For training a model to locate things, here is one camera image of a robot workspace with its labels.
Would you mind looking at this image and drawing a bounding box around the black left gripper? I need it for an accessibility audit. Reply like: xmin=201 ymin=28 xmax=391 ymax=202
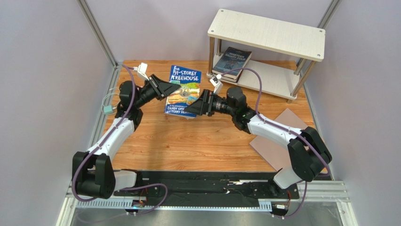
xmin=135 ymin=74 xmax=181 ymax=109

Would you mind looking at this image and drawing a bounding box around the blue 91-storey treehouse book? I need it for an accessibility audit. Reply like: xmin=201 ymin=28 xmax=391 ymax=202
xmin=164 ymin=65 xmax=202 ymax=119

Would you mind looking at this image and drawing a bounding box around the black 169-storey treehouse book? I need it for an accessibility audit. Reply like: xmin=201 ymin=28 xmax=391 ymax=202
xmin=210 ymin=73 xmax=240 ymax=84

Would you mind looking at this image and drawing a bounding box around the Nineteen Eighty-Four book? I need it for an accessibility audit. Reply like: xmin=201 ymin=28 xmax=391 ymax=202
xmin=212 ymin=47 xmax=252 ymax=76

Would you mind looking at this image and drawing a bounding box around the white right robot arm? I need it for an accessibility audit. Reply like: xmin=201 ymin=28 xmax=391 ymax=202
xmin=184 ymin=87 xmax=332 ymax=190

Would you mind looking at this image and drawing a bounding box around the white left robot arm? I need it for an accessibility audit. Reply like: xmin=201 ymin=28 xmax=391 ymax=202
xmin=72 ymin=74 xmax=181 ymax=202

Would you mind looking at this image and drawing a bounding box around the white two-tier shelf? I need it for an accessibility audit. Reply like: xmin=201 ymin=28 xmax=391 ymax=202
xmin=207 ymin=8 xmax=326 ymax=103

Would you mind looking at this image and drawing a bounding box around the brown paper file folder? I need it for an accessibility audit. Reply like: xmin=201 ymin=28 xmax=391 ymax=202
xmin=249 ymin=108 xmax=307 ymax=171

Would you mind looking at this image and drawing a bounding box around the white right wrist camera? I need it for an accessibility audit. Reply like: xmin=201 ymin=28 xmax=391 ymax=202
xmin=209 ymin=74 xmax=223 ymax=95

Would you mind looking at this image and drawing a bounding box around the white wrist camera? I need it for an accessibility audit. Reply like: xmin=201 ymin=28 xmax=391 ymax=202
xmin=133 ymin=62 xmax=149 ymax=81
xmin=209 ymin=74 xmax=223 ymax=95

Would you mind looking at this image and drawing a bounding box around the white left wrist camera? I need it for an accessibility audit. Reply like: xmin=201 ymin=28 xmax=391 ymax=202
xmin=133 ymin=62 xmax=149 ymax=81

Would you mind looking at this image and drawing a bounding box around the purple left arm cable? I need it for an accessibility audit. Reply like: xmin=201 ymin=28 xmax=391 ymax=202
xmin=71 ymin=64 xmax=168 ymax=217

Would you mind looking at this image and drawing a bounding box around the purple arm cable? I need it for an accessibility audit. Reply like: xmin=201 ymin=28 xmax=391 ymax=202
xmin=71 ymin=64 xmax=168 ymax=217
xmin=216 ymin=68 xmax=331 ymax=219

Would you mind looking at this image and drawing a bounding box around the teal charger with cable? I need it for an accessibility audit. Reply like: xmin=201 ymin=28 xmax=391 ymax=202
xmin=101 ymin=88 xmax=119 ymax=115

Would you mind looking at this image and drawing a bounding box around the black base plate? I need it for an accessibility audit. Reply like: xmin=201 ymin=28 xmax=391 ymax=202
xmin=114 ymin=171 xmax=300 ymax=208

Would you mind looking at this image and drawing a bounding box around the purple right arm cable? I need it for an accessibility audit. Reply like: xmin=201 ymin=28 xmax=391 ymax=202
xmin=216 ymin=68 xmax=331 ymax=219

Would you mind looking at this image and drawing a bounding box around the aluminium rail frame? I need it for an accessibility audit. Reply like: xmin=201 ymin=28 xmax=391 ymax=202
xmin=56 ymin=63 xmax=358 ymax=226

